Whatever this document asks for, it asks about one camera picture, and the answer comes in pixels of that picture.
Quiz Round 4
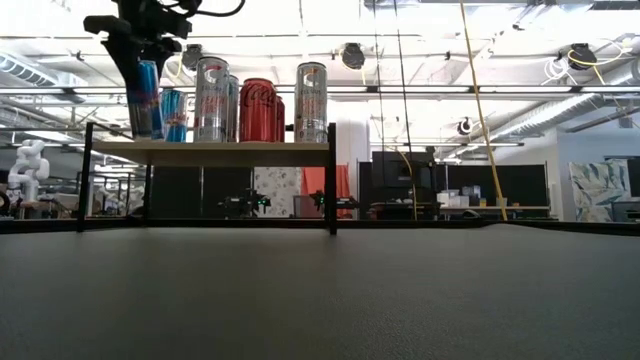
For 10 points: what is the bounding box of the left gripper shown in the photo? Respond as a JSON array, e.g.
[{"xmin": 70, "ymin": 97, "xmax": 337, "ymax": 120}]
[{"xmin": 82, "ymin": 0, "xmax": 194, "ymax": 140}]

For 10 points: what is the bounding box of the blue silver Red Bull can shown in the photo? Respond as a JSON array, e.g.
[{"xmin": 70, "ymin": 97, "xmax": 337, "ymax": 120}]
[
  {"xmin": 159, "ymin": 88, "xmax": 189, "ymax": 144},
  {"xmin": 126, "ymin": 59, "xmax": 165, "ymax": 141}
]

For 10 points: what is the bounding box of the white Celsius Tropical Vibe can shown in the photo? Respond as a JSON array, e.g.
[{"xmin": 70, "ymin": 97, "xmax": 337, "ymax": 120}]
[{"xmin": 293, "ymin": 61, "xmax": 329, "ymax": 145}]

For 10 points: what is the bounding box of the wooden shelf platform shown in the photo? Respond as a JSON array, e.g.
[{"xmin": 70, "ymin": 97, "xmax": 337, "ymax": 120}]
[{"xmin": 76, "ymin": 121, "xmax": 339, "ymax": 237}]

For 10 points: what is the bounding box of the white patterned panel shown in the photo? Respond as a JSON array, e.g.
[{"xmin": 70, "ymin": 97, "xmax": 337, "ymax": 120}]
[{"xmin": 253, "ymin": 166, "xmax": 303, "ymax": 219}]

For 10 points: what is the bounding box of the orange curtain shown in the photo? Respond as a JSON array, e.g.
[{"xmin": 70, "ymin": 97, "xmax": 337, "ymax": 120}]
[{"xmin": 299, "ymin": 164, "xmax": 354, "ymax": 220}]

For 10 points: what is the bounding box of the black equipment cabinet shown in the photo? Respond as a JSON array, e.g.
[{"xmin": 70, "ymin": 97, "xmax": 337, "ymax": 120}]
[{"xmin": 357, "ymin": 151, "xmax": 437, "ymax": 221}]

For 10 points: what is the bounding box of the white boxes stack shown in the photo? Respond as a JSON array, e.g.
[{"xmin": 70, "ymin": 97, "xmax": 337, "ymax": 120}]
[{"xmin": 436, "ymin": 185, "xmax": 482, "ymax": 210}]

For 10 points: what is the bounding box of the leaf patterned fabric panel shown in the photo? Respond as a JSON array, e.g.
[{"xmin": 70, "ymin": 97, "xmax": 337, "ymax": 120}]
[{"xmin": 568, "ymin": 158, "xmax": 633, "ymax": 224}]

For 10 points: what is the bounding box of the yellow hanging cable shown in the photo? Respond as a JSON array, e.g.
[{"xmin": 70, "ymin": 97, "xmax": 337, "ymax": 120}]
[{"xmin": 458, "ymin": 0, "xmax": 509, "ymax": 222}]

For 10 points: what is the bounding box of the black aluminium rig frame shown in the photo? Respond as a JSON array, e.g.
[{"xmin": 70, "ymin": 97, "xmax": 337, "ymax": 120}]
[{"xmin": 0, "ymin": 215, "xmax": 640, "ymax": 237}]

